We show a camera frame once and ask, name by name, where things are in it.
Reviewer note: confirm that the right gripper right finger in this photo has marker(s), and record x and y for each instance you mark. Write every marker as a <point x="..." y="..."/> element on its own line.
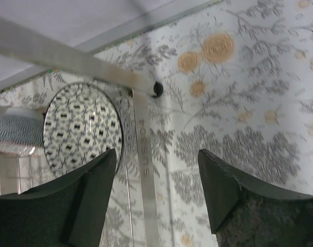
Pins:
<point x="246" y="211"/>

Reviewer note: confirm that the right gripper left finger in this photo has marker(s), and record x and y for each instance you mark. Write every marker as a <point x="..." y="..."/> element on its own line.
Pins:
<point x="67" y="211"/>

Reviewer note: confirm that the blue patterned bowl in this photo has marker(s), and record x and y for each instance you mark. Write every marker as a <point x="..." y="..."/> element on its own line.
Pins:
<point x="81" y="123"/>

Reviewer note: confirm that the stainless steel dish rack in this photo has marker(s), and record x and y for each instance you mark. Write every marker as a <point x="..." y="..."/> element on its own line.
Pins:
<point x="30" y="46"/>

